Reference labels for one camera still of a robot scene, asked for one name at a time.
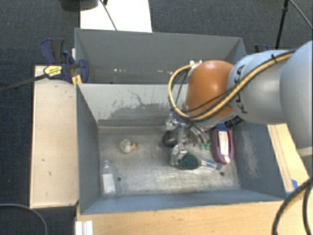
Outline pale wood board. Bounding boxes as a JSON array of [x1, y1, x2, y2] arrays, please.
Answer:
[[29, 65, 80, 209]]

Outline white toy duck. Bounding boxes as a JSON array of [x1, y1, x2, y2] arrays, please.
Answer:
[[119, 139, 138, 154]]

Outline dark grey rounded object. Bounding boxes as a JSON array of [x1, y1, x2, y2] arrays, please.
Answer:
[[162, 130, 180, 148]]

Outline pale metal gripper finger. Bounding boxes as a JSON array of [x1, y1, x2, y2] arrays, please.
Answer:
[[169, 144, 188, 166], [162, 114, 180, 133]]

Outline grey metal bin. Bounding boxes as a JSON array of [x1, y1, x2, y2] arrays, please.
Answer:
[[74, 27, 287, 215]]

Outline clear plastic bottle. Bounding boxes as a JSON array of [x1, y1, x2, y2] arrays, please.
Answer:
[[100, 160, 118, 196]]

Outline small clear glass bottle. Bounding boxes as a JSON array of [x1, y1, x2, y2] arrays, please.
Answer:
[[199, 156, 223, 171]]

